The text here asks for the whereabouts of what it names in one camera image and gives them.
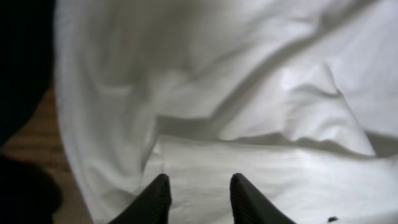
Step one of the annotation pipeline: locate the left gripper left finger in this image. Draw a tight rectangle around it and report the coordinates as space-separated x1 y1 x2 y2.
109 174 172 224

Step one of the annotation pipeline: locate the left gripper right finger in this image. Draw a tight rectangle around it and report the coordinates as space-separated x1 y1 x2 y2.
229 173 295 224

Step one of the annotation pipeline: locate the white t-shirt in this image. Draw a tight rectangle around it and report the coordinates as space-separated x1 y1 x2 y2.
55 0 397 223

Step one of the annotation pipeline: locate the black t-shirt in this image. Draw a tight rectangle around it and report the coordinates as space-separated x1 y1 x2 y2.
1 0 62 224

